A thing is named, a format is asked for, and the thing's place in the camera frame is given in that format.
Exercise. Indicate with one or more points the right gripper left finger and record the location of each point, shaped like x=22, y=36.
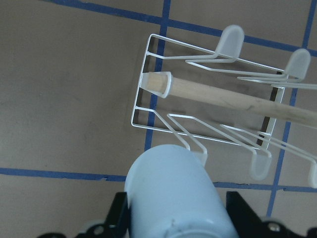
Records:
x=116, y=223

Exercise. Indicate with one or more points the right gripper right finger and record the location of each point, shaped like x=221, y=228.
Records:
x=249, y=225

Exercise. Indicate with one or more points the light blue plastic cup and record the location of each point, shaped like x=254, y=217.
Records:
x=170, y=195

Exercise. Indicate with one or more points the white wire cup rack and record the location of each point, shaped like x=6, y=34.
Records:
x=163, y=84

